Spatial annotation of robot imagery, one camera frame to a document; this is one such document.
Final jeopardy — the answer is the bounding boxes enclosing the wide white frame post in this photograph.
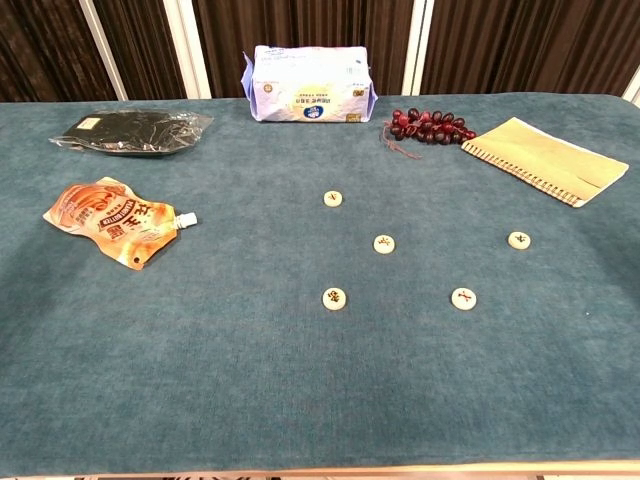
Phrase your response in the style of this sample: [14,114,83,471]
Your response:
[162,0,212,100]

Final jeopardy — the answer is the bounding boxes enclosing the dark brown pleated curtain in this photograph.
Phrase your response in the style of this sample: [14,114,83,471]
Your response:
[0,0,640,104]

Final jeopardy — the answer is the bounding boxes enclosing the white purple tissue pack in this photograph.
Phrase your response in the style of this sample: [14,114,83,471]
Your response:
[241,44,379,124]

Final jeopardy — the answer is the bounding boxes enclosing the tan spiral notebook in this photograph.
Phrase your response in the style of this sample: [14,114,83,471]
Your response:
[460,116,630,208]

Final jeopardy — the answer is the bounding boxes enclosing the orange spout pouch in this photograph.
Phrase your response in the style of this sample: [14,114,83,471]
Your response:
[42,176,199,271]

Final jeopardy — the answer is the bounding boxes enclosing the teal tablecloth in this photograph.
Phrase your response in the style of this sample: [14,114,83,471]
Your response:
[0,93,640,476]

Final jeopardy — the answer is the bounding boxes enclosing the thin white frame post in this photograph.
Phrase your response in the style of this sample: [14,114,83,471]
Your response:
[78,0,130,101]

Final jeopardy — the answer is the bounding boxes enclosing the dark red grape bunch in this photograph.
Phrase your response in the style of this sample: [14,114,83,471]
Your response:
[382,107,478,160]

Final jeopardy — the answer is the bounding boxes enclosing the black gloves in plastic bag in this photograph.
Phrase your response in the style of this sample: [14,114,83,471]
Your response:
[48,109,215,158]

